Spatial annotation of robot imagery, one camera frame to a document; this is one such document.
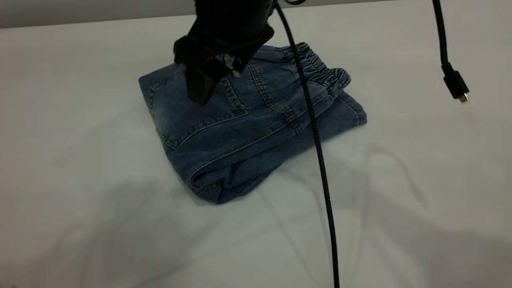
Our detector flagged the black braided cable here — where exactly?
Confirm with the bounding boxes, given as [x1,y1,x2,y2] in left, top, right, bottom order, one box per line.
[273,0,341,288]

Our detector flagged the black cable with plug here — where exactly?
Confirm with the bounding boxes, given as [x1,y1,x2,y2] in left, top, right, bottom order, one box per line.
[432,0,470,104]

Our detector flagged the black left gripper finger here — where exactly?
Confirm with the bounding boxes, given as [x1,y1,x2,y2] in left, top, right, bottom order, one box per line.
[218,54,245,78]
[186,64,224,106]

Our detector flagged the blue denim shorts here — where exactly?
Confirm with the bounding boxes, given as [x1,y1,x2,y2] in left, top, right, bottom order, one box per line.
[138,42,368,205]

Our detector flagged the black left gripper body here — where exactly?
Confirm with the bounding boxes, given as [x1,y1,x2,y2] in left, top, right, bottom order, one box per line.
[173,0,276,73]

